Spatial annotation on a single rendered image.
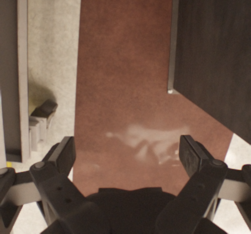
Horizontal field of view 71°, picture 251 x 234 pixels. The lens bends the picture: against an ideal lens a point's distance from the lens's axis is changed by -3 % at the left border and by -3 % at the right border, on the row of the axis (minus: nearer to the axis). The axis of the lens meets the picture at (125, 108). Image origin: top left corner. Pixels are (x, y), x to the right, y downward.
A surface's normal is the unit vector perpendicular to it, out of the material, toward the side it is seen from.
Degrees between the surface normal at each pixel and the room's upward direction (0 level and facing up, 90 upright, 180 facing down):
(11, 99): 0
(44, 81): 0
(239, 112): 90
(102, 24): 0
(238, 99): 90
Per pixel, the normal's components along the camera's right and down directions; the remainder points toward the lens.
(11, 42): 0.01, 0.29
